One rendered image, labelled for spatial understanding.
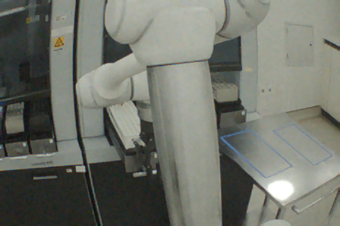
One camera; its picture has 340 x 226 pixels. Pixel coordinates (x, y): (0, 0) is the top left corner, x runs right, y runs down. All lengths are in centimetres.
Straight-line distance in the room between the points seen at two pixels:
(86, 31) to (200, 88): 99
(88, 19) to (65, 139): 54
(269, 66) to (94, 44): 202
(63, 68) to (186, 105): 102
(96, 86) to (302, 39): 267
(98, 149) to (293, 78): 229
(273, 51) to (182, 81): 274
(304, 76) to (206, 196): 307
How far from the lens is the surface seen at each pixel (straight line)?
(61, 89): 166
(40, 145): 166
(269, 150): 151
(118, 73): 105
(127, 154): 149
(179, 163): 68
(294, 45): 352
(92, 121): 173
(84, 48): 162
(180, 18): 64
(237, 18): 72
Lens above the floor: 155
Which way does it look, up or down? 25 degrees down
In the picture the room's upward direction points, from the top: straight up
